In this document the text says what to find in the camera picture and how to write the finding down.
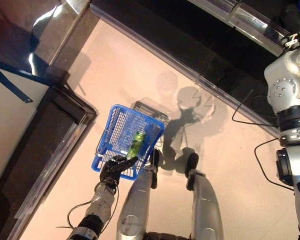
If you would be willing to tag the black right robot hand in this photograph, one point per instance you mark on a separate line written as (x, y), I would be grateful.
(295, 20)

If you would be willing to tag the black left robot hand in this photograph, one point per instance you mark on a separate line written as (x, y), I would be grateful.
(113, 170)

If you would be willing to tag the blue plastic shopping basket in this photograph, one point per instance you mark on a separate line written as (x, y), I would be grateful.
(96, 167)

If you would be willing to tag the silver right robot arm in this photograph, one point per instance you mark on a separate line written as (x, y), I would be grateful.
(290, 87)

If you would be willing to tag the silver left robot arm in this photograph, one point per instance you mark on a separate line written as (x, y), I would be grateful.
(100, 207)

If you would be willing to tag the green soda bottle in basket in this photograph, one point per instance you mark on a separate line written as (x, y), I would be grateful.
(137, 143)

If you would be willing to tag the black shelf board clear strip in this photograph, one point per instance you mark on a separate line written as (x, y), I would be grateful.
(260, 27)
(215, 7)

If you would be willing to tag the silver right robot leg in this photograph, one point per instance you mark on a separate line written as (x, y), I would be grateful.
(205, 205)

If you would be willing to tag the low black base shelf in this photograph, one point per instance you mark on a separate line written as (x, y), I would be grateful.
(177, 37)

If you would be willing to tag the black metal bracket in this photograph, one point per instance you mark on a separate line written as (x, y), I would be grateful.
(10, 82)

